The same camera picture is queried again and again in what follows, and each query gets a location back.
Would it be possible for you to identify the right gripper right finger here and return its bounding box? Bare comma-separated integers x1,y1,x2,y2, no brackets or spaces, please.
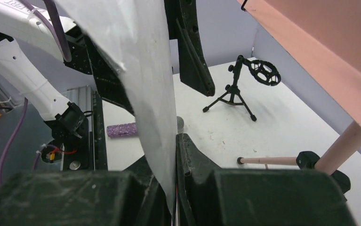
176,133,356,226

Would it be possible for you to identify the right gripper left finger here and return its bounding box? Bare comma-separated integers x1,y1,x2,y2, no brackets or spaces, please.
0,157,171,226

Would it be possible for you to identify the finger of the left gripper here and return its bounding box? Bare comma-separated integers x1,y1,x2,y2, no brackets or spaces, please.
164,0,215,97
84,35,134,115

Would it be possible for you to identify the sheet music page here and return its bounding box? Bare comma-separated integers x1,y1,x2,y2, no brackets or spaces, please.
58,0,177,213

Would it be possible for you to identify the pink folding music stand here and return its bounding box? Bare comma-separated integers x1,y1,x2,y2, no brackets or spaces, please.
240,0,361,179

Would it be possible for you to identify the purple glitter microphone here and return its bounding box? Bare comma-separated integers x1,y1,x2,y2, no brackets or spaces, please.
106,116,185,138

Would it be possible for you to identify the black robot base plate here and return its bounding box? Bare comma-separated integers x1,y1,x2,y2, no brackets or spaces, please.
40,87,108,171

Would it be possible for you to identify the black microphone shock-mount stand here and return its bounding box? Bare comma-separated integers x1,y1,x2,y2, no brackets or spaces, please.
202,55,282,122

